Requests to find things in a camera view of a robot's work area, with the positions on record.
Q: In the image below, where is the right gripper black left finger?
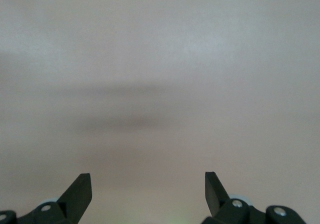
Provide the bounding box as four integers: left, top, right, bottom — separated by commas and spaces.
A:
0, 173, 93, 224

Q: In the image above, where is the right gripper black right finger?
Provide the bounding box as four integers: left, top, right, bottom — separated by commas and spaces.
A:
199, 171, 307, 224

